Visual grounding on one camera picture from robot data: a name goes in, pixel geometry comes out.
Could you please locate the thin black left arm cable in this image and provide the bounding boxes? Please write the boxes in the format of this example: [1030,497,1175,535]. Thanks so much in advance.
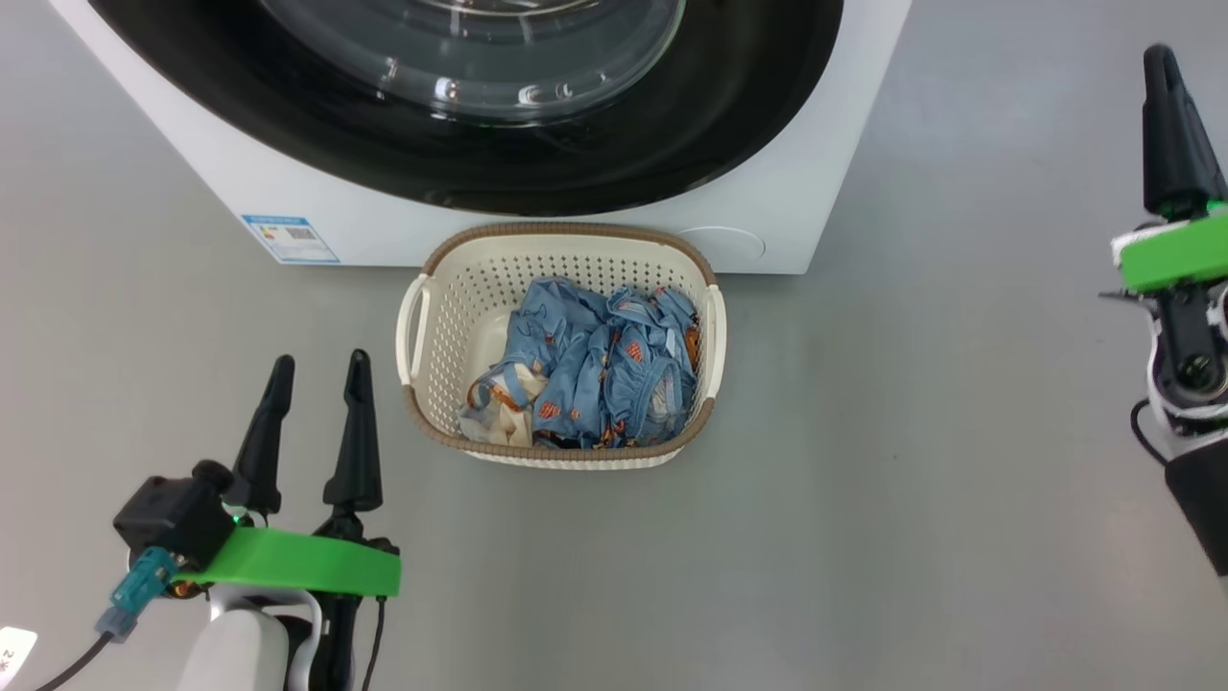
[359,595,388,691]

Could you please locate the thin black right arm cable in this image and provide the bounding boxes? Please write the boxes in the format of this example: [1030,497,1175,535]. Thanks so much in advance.
[1129,398,1169,468]

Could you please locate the round white drain filter cover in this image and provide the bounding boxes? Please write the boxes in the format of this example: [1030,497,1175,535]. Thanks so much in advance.
[676,226,768,263]

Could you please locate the blue patterned clothes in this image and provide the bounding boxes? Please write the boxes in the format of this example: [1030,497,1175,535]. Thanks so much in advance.
[459,276,701,450]

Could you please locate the white front-load washing machine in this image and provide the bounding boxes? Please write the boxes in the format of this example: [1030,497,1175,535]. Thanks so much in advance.
[48,0,912,276]

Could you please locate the small white paper tag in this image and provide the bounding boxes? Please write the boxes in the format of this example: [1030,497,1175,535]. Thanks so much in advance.
[0,626,38,688]

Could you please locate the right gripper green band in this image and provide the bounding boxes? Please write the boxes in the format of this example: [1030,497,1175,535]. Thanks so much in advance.
[1111,44,1228,409]

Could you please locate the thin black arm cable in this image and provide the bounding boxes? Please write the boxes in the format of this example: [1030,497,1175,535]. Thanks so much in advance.
[1129,398,1169,468]
[359,595,388,691]

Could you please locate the cream cloth with blue trim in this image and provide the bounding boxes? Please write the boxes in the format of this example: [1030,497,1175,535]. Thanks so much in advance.
[460,363,550,448]

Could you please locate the round black glass washer door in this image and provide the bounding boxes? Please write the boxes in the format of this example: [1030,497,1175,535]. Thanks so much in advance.
[88,0,845,218]

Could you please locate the cream basket with brown rim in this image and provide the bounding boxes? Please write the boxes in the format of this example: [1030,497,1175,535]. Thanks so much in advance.
[395,223,727,470]

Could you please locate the blue energy label sticker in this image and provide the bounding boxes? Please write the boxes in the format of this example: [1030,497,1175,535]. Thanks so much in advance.
[241,214,341,265]

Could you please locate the teal left camera cable plug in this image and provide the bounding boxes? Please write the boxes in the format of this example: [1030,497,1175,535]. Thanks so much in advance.
[94,547,179,642]

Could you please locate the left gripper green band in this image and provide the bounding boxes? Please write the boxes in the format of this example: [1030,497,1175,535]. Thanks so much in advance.
[173,349,402,691]

